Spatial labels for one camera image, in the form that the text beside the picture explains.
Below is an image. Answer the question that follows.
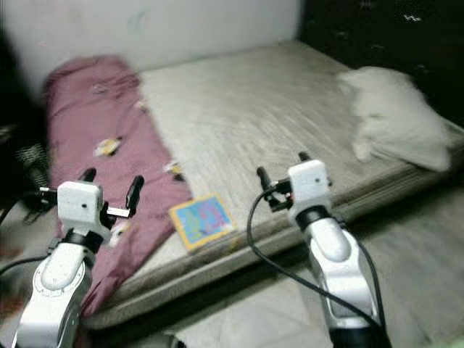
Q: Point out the colourful children's book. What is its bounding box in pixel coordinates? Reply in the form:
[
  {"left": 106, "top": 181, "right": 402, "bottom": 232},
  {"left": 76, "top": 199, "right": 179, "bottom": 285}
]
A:
[{"left": 168, "top": 194, "right": 236, "bottom": 252}]

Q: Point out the white pillow with green leaf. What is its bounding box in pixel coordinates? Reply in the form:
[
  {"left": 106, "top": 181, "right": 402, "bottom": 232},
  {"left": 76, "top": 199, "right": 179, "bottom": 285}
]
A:
[{"left": 336, "top": 67, "right": 464, "bottom": 173}]

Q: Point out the black bag with white print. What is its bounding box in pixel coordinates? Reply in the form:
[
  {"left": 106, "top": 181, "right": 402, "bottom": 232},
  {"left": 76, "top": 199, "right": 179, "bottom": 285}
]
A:
[{"left": 18, "top": 141, "right": 55, "bottom": 211}]

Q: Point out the purple patterned blanket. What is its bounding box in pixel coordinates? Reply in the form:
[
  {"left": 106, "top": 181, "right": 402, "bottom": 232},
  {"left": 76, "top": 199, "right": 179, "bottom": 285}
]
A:
[{"left": 43, "top": 54, "right": 193, "bottom": 320}]

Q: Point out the white quilted mattress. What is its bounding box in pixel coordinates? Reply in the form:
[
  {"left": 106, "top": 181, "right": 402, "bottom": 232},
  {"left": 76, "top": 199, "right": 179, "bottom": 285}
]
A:
[{"left": 83, "top": 40, "right": 464, "bottom": 331}]

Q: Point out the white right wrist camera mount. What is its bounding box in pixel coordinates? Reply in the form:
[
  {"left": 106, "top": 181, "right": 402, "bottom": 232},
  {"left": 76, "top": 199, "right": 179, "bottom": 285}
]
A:
[{"left": 286, "top": 159, "right": 331, "bottom": 211}]

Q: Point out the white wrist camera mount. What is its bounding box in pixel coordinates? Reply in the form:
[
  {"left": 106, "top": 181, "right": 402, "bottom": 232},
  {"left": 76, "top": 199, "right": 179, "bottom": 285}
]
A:
[
  {"left": 57, "top": 181, "right": 105, "bottom": 234},
  {"left": 286, "top": 159, "right": 331, "bottom": 211}
]

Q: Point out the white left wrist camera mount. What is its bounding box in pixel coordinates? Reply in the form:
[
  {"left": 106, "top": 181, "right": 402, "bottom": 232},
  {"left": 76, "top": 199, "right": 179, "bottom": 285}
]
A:
[{"left": 57, "top": 181, "right": 105, "bottom": 234}]

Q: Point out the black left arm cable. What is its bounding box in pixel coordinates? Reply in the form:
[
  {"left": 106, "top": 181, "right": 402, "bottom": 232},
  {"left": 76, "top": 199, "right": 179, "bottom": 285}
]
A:
[{"left": 0, "top": 187, "right": 60, "bottom": 276}]

